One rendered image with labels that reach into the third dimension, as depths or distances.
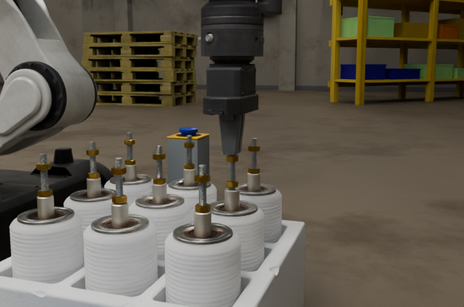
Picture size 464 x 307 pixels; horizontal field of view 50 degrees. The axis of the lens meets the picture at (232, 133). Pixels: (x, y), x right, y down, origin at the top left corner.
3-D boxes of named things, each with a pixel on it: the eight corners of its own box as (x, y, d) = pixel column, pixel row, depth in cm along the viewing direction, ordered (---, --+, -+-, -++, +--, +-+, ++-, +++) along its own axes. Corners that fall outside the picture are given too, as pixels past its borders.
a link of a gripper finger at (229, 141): (220, 153, 73) (220, 110, 72) (241, 154, 72) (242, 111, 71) (217, 155, 72) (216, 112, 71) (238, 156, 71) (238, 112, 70)
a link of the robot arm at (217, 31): (250, 116, 65) (250, 22, 63) (181, 114, 68) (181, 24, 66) (273, 108, 77) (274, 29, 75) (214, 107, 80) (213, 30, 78)
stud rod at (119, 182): (116, 214, 66) (114, 159, 65) (116, 212, 67) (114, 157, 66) (123, 214, 66) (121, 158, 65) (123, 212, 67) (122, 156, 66)
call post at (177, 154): (168, 280, 109) (166, 138, 105) (181, 268, 115) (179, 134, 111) (199, 284, 107) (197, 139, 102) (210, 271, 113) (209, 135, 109)
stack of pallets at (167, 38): (80, 105, 588) (77, 32, 577) (116, 100, 666) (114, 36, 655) (172, 107, 554) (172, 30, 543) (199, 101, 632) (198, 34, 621)
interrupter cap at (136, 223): (83, 236, 63) (83, 231, 63) (100, 218, 71) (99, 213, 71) (143, 236, 63) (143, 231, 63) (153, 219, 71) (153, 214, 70)
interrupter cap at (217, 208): (230, 222, 69) (230, 217, 69) (196, 210, 75) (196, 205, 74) (268, 211, 74) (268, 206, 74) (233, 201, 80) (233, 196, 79)
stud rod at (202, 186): (206, 221, 64) (205, 163, 63) (207, 224, 63) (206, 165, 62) (198, 222, 63) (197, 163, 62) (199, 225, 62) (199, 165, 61)
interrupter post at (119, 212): (108, 230, 66) (108, 205, 65) (113, 224, 68) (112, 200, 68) (127, 230, 66) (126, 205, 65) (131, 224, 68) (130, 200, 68)
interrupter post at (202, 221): (210, 232, 65) (210, 208, 64) (214, 239, 62) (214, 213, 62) (192, 234, 64) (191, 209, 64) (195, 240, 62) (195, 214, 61)
